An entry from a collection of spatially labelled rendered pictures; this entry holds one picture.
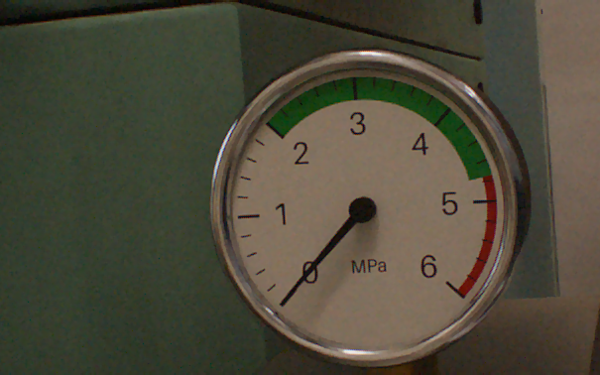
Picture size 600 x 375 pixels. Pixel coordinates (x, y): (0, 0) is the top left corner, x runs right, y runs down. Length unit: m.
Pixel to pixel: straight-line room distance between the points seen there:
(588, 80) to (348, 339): 2.60
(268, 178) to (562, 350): 0.09
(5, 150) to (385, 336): 0.13
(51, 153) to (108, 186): 0.02
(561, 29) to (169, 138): 2.53
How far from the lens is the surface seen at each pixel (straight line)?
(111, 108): 0.34
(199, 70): 0.33
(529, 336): 0.34
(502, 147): 0.25
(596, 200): 2.86
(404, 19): 0.57
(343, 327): 0.26
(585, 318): 0.36
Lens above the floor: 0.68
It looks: 3 degrees down
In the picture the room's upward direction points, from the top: 5 degrees counter-clockwise
